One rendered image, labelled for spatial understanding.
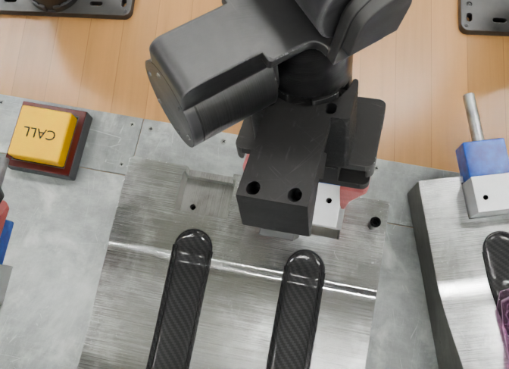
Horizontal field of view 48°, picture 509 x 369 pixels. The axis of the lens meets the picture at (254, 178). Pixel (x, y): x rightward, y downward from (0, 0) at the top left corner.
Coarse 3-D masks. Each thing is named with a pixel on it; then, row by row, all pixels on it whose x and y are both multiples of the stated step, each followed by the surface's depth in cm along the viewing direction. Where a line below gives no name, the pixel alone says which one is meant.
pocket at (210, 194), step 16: (192, 176) 58; (208, 176) 58; (224, 176) 58; (192, 192) 59; (208, 192) 59; (224, 192) 59; (176, 208) 57; (192, 208) 60; (208, 208) 59; (224, 208) 59
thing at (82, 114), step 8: (24, 104) 67; (32, 104) 67; (40, 104) 67; (72, 112) 67; (80, 112) 67; (80, 120) 66; (80, 128) 66; (72, 144) 66; (72, 152) 66; (72, 160) 65; (32, 168) 65; (40, 168) 65; (48, 168) 65; (56, 168) 65; (64, 168) 65
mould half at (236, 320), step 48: (144, 192) 57; (144, 240) 56; (240, 240) 55; (288, 240) 55; (336, 240) 55; (384, 240) 54; (144, 288) 55; (240, 288) 54; (336, 288) 54; (96, 336) 54; (144, 336) 54; (240, 336) 53; (336, 336) 53
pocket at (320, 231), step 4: (312, 228) 58; (316, 228) 58; (320, 228) 58; (324, 228) 58; (328, 228) 58; (312, 232) 58; (316, 232) 58; (320, 232) 58; (324, 232) 58; (328, 232) 58; (332, 232) 58; (336, 232) 58; (324, 236) 57; (328, 236) 57; (332, 236) 57; (336, 236) 57
